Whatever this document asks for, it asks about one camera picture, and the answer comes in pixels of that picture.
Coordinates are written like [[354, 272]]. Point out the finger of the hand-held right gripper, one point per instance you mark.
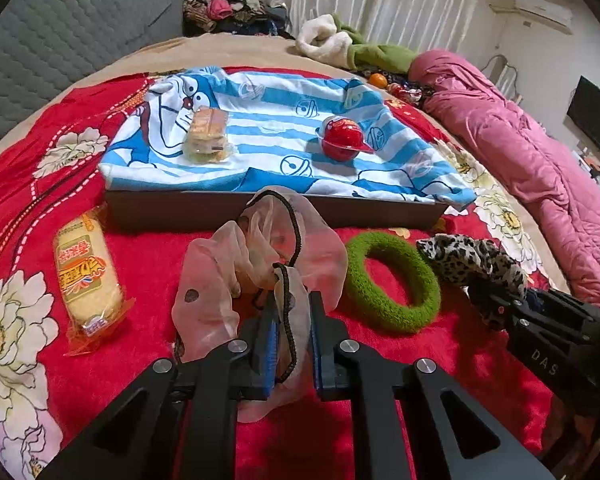
[[560, 304], [495, 305]]

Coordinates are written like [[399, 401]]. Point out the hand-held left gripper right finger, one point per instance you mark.
[[320, 355]]

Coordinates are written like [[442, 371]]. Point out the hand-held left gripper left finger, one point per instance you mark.
[[267, 355]]

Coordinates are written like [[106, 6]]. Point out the leopard print scrunchie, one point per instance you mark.
[[470, 255]]

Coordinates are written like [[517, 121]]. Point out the green fuzzy scrunchie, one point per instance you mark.
[[405, 317]]

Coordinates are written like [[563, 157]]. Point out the pink sheer scrunchie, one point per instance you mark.
[[215, 270]]

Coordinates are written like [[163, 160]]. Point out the dark shallow tray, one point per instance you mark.
[[280, 210]]

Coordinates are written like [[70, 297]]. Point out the yellow rice cracker packet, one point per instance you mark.
[[85, 275]]

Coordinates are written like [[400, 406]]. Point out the red toy egg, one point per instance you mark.
[[342, 135]]

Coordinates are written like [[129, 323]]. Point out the clear sandwich biscuit packet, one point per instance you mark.
[[207, 132]]

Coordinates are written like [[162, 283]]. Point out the red floral blanket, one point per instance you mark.
[[145, 260]]

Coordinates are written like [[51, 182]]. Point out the pink quilt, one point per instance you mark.
[[505, 135]]

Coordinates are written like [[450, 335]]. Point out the black television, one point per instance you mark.
[[592, 115]]

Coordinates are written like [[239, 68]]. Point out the red white foil candy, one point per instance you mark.
[[411, 95], [395, 89]]

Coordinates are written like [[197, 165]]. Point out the blue striped cartoon towel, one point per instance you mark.
[[280, 110]]

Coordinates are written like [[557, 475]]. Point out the dark patterned cloth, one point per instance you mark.
[[397, 77]]

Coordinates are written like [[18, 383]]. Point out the orange fruit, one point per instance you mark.
[[378, 80]]

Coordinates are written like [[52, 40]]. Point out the green white plush garment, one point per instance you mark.
[[380, 55]]

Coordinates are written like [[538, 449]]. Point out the white air conditioner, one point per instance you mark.
[[540, 7]]

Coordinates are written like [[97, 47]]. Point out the white pleated curtain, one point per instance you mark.
[[380, 0]]

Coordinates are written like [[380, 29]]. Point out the pile of clothes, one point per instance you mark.
[[220, 5]]

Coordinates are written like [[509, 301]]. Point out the grey quilted headboard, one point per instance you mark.
[[55, 35]]

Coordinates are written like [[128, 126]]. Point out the metal frame chair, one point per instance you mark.
[[502, 72]]

